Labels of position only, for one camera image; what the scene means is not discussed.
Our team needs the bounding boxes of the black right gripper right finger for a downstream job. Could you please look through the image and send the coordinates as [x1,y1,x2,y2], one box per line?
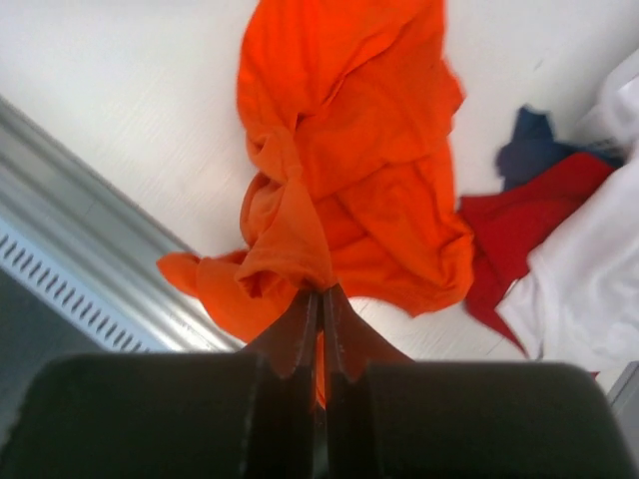
[322,287,638,478]

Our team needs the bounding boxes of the white slotted cable duct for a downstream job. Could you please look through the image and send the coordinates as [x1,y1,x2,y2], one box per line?
[1,221,168,353]

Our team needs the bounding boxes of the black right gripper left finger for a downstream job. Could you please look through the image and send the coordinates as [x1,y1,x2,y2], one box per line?
[1,292,320,478]

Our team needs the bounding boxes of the aluminium mounting rail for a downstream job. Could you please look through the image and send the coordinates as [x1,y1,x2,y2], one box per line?
[1,102,242,352]

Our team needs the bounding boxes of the dark blue t shirt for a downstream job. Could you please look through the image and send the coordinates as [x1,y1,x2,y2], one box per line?
[495,105,624,192]

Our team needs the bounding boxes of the red t shirt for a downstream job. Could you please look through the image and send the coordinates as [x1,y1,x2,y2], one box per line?
[460,153,614,349]

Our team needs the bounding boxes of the white t shirt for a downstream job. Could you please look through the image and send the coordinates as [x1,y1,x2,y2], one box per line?
[497,54,638,372]

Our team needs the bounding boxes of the orange t shirt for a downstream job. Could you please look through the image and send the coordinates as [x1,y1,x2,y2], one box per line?
[157,0,475,405]

